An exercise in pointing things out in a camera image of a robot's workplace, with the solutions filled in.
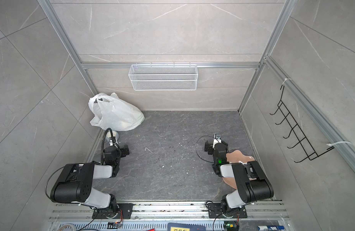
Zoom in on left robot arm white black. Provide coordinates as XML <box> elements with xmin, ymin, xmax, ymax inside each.
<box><xmin>46</xmin><ymin>143</ymin><xmax>130</xmax><ymax>210</ymax></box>

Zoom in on pink scalloped plate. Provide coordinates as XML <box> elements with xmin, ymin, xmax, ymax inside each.
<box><xmin>223</xmin><ymin>150</ymin><xmax>255</xmax><ymax>190</ymax></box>

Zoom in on black corrugated cable hose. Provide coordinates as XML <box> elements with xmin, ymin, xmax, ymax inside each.
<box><xmin>100</xmin><ymin>127</ymin><xmax>114</xmax><ymax>165</ymax></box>

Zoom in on black wire hook rack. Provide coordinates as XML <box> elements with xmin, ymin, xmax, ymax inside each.
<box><xmin>270</xmin><ymin>86</ymin><xmax>335</xmax><ymax>163</ymax></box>

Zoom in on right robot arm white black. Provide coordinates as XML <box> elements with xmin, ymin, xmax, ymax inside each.
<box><xmin>204</xmin><ymin>133</ymin><xmax>274</xmax><ymax>215</ymax></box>

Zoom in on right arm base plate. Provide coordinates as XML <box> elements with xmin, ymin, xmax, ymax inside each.
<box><xmin>205</xmin><ymin>201</ymin><xmax>248</xmax><ymax>218</ymax></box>

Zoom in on small white round clock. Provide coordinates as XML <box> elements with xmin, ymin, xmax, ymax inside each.
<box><xmin>107</xmin><ymin>131</ymin><xmax>119</xmax><ymax>141</ymax></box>

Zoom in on white wire mesh basket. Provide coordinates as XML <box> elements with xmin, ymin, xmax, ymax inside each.
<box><xmin>128</xmin><ymin>64</ymin><xmax>199</xmax><ymax>91</ymax></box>

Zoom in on white plastic bag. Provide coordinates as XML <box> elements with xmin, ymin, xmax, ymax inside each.
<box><xmin>88</xmin><ymin>93</ymin><xmax>145</xmax><ymax>131</ymax></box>

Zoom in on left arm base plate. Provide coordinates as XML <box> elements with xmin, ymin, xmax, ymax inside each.
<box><xmin>92</xmin><ymin>203</ymin><xmax>134</xmax><ymax>219</ymax></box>

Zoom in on green circuit board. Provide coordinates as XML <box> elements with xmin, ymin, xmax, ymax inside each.
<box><xmin>223</xmin><ymin>221</ymin><xmax>239</xmax><ymax>231</ymax></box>

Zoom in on blue yellow box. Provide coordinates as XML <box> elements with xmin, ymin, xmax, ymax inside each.
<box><xmin>167</xmin><ymin>223</ymin><xmax>206</xmax><ymax>231</ymax></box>

